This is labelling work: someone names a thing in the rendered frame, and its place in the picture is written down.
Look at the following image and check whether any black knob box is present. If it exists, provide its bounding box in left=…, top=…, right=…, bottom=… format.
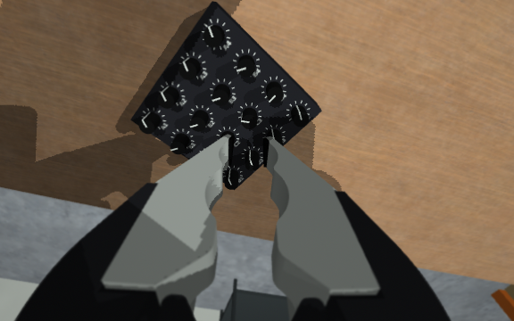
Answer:
left=131, top=1, right=322, bottom=190

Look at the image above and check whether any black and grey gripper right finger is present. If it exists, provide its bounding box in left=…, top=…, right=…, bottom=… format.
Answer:
left=263, top=136, right=451, bottom=321

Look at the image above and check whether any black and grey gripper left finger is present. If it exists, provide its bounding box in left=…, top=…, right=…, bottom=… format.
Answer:
left=14, top=135, right=234, bottom=321

